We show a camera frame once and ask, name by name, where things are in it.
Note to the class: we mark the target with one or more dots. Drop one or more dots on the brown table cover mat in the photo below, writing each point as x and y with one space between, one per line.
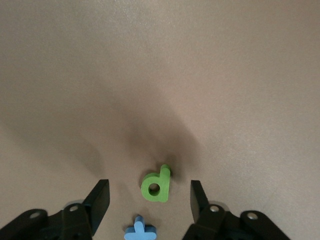
150 50

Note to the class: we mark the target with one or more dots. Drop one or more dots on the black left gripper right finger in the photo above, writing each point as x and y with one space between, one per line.
215 225

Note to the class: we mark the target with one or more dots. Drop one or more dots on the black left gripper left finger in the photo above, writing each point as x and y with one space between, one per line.
75 222

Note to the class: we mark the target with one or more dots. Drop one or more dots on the blue letter x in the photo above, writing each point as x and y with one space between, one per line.
140 231

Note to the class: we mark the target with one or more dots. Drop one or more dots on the green letter d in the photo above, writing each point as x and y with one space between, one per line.
164 187

